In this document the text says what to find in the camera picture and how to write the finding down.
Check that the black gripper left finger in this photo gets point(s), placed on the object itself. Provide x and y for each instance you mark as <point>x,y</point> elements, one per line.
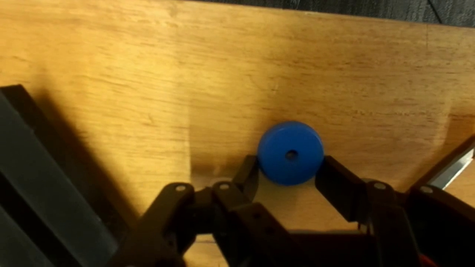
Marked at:
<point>245,181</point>

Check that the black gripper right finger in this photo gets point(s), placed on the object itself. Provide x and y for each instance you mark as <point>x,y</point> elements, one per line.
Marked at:
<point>342,188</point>

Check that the long black rail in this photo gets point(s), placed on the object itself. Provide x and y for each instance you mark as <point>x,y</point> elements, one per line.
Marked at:
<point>52,211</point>

